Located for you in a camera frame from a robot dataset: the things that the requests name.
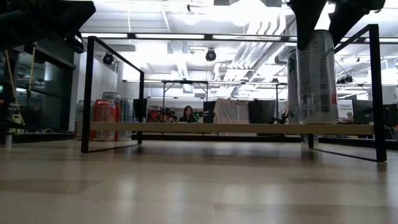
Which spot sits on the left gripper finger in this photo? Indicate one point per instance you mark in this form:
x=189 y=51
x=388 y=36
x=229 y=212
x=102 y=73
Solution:
x=71 y=15

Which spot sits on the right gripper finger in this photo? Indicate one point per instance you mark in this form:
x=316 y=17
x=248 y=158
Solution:
x=306 y=18
x=345 y=15

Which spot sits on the silver and red soda can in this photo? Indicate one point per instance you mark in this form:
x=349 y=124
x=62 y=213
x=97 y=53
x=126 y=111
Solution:
x=77 y=118

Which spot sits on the tall silver-blue can blue tab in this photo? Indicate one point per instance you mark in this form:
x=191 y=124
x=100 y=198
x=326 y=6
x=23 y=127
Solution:
x=126 y=115

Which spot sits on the wooden shelf black metal frame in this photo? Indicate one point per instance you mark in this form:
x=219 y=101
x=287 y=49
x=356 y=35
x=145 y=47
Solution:
x=217 y=128

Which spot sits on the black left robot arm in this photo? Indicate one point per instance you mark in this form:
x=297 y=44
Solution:
x=6 y=25

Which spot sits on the black ceiling spotlight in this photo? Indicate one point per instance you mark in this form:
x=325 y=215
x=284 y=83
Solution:
x=211 y=55
x=108 y=58

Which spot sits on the silver ventilation ducts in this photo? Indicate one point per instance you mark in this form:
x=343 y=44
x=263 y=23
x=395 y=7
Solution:
x=258 y=49

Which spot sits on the white sign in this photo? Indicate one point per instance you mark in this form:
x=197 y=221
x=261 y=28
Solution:
x=345 y=109

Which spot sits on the black monitor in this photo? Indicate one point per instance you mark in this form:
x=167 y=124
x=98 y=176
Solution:
x=261 y=111
x=136 y=109
x=209 y=112
x=362 y=110

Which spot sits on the colourful poster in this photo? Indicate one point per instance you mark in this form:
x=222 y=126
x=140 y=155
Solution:
x=284 y=115

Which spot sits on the linear ceiling light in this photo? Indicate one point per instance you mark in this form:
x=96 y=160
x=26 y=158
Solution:
x=169 y=36

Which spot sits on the yellow-green tool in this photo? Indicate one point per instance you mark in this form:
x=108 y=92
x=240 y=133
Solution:
x=17 y=121

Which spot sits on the beige cloth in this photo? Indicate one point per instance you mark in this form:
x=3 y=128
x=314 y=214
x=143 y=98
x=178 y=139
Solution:
x=231 y=112

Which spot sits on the red background object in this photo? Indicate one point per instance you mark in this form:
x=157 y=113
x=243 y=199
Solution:
x=153 y=115

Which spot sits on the person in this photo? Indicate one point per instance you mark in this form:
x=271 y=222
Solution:
x=188 y=115

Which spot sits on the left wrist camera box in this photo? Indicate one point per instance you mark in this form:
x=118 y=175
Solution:
x=76 y=43

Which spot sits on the white post cap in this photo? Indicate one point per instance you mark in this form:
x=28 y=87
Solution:
x=8 y=140

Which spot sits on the black frame background table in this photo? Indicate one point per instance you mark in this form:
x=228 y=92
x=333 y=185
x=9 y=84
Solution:
x=185 y=82

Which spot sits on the black aluminium table frame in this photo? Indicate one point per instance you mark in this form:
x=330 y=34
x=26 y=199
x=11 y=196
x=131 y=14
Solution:
x=217 y=138

